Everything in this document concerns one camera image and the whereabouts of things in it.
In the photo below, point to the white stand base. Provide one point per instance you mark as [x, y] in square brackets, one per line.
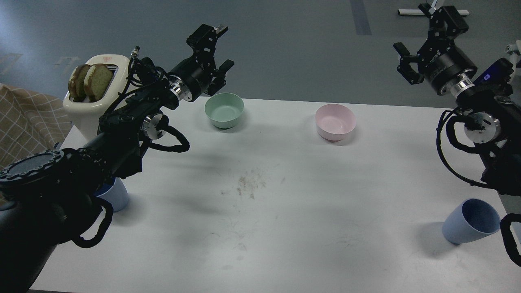
[411, 12]

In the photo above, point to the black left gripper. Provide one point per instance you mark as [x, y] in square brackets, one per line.
[199, 74]

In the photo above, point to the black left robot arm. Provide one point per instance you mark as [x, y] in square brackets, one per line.
[51, 194]

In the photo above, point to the green bowl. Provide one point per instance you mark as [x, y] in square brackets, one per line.
[224, 110]

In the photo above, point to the pink bowl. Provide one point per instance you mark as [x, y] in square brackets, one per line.
[334, 122]

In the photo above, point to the toast slice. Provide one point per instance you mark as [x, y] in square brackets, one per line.
[96, 81]
[76, 83]

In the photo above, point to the white chair frame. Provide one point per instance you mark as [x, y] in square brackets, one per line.
[513, 51]

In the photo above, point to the cream white toaster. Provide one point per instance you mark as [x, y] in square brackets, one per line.
[85, 115]

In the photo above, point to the blue cup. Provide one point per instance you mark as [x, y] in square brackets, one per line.
[115, 193]
[472, 220]

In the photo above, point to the right toast slice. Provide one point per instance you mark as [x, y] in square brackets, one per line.
[96, 81]

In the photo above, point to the left toast slice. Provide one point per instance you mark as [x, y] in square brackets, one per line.
[76, 83]

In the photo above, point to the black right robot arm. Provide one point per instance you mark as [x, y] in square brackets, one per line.
[486, 121]

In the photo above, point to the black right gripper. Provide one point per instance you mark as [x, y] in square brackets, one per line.
[439, 61]

